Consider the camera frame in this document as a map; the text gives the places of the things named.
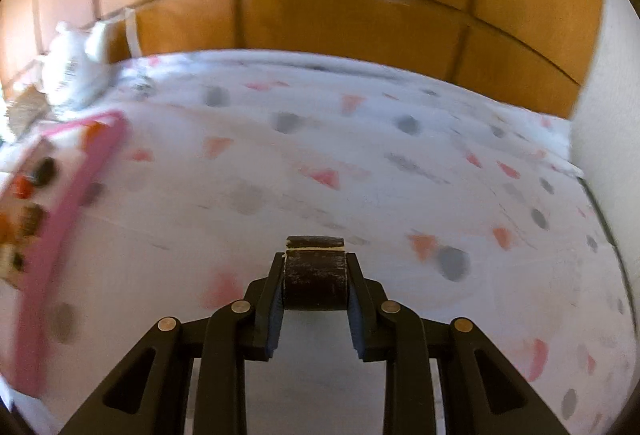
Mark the dark brown wrinkled fruit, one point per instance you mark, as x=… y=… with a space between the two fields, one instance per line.
x=44 y=172

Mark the orange tangerine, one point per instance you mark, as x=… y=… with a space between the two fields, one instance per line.
x=91 y=131

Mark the pink-edged white tray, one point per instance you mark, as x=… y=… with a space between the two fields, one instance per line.
x=23 y=312

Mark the white ceramic electric kettle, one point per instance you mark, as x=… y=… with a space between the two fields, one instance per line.
x=70 y=79

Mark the silver tissue box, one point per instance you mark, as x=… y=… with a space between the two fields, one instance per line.
x=22 y=112

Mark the patterned white tablecloth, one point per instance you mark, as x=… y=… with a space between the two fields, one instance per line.
x=459 y=205

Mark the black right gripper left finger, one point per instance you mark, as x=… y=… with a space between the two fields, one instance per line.
x=266 y=313

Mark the orange carrot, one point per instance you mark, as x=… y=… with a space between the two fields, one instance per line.
x=5 y=229

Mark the dark brown round fruit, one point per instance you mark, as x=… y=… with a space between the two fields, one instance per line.
x=32 y=217

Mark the red tomato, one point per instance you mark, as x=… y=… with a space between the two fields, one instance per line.
x=22 y=187

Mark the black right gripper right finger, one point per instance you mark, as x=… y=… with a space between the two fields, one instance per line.
x=371 y=331

